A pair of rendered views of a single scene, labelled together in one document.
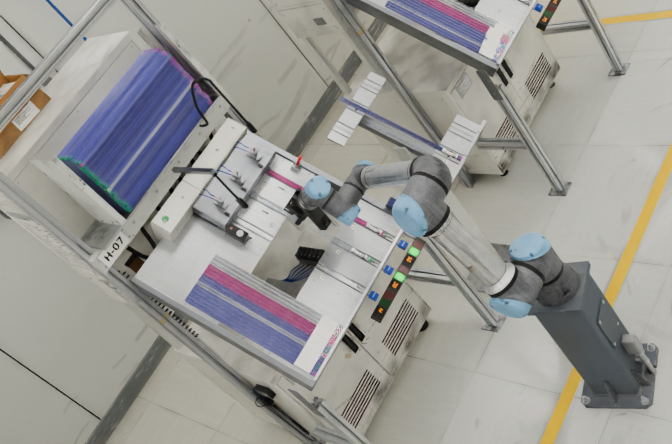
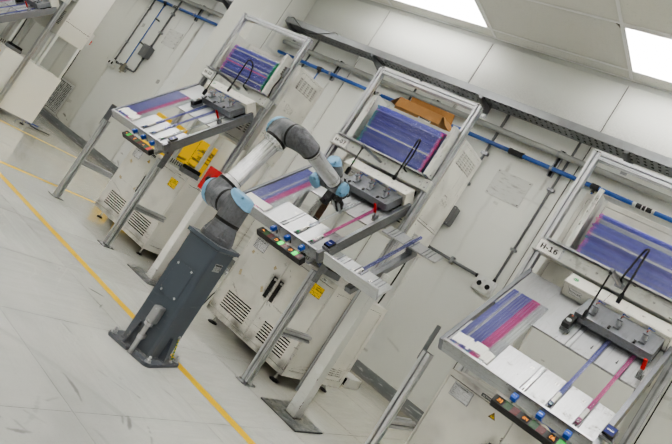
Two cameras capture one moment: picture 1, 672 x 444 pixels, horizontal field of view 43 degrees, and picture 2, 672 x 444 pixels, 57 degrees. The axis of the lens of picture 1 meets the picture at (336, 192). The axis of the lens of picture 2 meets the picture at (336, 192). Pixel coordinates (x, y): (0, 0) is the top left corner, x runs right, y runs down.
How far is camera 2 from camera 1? 351 cm
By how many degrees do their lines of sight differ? 71
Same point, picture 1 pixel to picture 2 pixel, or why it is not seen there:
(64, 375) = not seen: hidden behind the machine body
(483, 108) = (444, 429)
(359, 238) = (315, 231)
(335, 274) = (295, 217)
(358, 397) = (236, 304)
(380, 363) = (252, 322)
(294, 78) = not seen: outside the picture
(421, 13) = (504, 307)
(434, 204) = (278, 125)
